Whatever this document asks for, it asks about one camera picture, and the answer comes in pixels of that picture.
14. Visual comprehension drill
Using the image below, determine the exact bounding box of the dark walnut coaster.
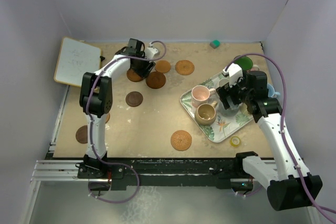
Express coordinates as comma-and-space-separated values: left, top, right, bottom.
75, 125, 88, 144
125, 91, 143, 107

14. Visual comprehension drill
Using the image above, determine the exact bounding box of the light blue mug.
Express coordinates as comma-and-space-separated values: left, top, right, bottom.
267, 83, 281, 98

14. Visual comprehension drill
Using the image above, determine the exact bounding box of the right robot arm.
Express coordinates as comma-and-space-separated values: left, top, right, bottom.
216, 69, 322, 211

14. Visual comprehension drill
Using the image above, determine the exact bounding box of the yellow tape roll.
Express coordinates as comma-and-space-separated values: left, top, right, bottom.
230, 136, 241, 147

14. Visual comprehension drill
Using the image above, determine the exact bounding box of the brown ringed wood coaster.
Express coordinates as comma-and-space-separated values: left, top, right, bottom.
146, 71, 166, 89

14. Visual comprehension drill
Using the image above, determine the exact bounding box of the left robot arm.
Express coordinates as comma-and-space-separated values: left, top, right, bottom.
79, 38, 160, 178

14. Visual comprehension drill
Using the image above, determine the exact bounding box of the cream mug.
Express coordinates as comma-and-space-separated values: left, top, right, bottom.
239, 103, 250, 116

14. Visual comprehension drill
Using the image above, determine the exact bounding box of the light wood coaster smooth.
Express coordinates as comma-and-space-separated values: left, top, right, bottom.
155, 60, 171, 73

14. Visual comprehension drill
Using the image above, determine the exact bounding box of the green cup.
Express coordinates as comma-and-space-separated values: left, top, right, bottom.
234, 56, 254, 71

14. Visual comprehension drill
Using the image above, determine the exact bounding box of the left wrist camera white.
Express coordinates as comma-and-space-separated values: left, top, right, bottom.
144, 46, 160, 59

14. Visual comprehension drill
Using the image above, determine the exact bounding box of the tan ceramic mug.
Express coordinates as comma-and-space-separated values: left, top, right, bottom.
194, 101, 218, 126

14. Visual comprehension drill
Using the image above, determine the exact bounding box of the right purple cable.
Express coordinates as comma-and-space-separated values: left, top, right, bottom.
225, 52, 336, 218

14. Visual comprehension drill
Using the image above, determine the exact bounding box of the white mug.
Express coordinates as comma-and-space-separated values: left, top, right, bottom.
216, 78, 229, 88

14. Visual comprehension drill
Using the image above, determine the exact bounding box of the leaf pattern tray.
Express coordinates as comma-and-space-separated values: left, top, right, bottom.
180, 69, 257, 144

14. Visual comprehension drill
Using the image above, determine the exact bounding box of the woven rattan coaster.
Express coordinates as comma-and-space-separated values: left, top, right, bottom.
171, 130, 192, 151
175, 60, 195, 76

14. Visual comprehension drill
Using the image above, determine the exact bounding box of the green eraser block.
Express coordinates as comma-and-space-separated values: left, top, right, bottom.
209, 40, 221, 49

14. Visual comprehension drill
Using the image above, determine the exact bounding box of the aluminium frame rail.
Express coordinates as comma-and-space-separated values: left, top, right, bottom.
31, 160, 80, 182

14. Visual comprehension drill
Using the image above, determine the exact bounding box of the small whiteboard wooden frame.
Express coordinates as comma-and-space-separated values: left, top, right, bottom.
54, 37, 102, 87

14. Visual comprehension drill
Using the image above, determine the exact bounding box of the purple cable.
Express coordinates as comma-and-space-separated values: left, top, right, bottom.
225, 52, 336, 218
86, 40, 167, 204

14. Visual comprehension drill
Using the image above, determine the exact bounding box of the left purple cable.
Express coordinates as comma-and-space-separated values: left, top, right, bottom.
86, 40, 167, 204

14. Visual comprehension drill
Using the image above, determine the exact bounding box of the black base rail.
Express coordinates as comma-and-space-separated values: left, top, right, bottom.
44, 151, 259, 192

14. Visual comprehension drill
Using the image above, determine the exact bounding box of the light wood rimmed coaster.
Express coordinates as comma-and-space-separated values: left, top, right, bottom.
106, 113, 110, 123

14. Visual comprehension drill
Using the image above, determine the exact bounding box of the pink mug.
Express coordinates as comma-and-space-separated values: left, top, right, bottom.
191, 85, 216, 108

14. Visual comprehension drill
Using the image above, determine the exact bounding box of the grey blue mug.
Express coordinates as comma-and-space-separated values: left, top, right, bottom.
217, 104, 240, 117

